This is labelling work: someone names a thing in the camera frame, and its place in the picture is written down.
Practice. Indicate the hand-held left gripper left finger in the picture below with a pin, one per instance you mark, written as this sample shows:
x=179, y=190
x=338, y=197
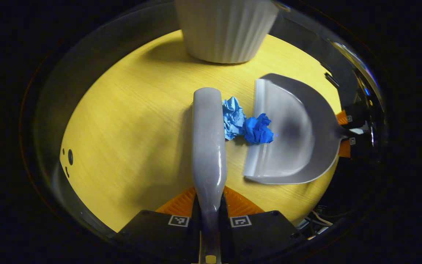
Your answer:
x=159, y=238

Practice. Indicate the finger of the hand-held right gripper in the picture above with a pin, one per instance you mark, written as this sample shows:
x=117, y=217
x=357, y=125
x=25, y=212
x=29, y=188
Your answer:
x=359, y=146
x=355, y=115

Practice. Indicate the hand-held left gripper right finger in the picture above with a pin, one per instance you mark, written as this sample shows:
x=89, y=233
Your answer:
x=262, y=234

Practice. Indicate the grey dustpan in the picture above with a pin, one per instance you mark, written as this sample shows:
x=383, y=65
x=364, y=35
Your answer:
x=299, y=154

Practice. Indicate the dark blue paper ball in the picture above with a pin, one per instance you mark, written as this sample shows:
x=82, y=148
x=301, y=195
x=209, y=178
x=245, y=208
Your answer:
x=258, y=130

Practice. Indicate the small grey broom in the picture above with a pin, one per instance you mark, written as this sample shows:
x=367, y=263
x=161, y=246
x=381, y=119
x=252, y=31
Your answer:
x=209, y=146

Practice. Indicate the light blue paper ball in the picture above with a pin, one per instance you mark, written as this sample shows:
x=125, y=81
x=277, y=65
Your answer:
x=233, y=119

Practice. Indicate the white ribbed garbage bin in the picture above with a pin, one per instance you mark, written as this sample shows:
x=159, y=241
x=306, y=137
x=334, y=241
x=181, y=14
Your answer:
x=225, y=29

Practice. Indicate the black metal bracket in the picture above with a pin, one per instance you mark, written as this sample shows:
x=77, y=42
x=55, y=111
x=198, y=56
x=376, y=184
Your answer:
x=332, y=80

